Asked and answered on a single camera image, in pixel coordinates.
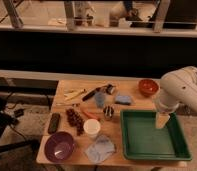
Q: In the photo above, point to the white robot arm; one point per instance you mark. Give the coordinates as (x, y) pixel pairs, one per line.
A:
(179, 86)

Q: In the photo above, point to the bunch of dark grapes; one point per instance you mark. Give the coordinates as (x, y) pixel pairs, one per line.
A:
(75, 120)

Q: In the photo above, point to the white paper cup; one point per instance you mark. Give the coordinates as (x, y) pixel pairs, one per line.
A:
(92, 128)

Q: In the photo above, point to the silver spoon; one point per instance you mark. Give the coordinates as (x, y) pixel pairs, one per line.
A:
(70, 105)

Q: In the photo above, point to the yellow banana peel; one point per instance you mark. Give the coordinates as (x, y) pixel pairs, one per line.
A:
(73, 94)

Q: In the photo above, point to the black remote control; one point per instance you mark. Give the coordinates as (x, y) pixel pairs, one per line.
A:
(53, 124)

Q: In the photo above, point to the blue sponge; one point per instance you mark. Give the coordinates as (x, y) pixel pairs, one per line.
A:
(123, 99)

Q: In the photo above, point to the small metal cup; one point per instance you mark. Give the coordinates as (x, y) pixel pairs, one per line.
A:
(108, 112)

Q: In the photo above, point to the purple bowl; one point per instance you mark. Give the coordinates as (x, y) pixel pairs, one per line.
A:
(59, 147)

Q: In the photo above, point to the orange carrot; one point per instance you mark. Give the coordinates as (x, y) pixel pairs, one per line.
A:
(90, 115)

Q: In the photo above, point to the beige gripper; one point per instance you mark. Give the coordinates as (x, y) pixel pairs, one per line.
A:
(161, 120)

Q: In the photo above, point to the green plastic tray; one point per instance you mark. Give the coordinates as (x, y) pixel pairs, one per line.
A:
(143, 141)

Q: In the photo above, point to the light blue cloth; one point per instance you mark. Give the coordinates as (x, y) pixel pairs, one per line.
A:
(100, 149)

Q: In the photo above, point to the small metal tin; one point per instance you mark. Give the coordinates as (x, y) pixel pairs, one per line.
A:
(110, 89)

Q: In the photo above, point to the translucent blue cup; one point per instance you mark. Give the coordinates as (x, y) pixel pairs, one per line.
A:
(100, 98)

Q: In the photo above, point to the black handled knife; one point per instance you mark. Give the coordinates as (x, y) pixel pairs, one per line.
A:
(93, 92)

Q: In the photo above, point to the red bowl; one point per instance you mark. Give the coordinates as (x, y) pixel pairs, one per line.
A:
(148, 87)

